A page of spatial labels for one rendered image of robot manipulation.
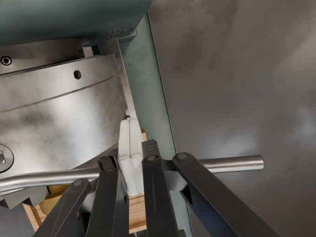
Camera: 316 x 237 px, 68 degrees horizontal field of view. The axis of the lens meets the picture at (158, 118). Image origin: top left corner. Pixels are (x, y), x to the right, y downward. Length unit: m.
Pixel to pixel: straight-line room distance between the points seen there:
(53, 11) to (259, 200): 2.04
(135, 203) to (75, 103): 0.49
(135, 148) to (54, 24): 0.16
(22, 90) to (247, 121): 1.62
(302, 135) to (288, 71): 0.51
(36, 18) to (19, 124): 0.11
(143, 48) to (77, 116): 0.68
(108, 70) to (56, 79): 0.09
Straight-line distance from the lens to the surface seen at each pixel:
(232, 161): 0.20
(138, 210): 0.75
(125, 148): 0.16
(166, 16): 1.52
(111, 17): 0.27
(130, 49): 0.94
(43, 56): 0.34
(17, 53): 0.33
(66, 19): 0.26
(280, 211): 2.34
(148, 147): 0.17
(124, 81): 0.62
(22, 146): 0.29
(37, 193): 0.44
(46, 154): 0.29
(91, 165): 0.42
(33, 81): 0.28
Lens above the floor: 1.48
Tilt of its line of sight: 72 degrees down
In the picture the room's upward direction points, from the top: 151 degrees clockwise
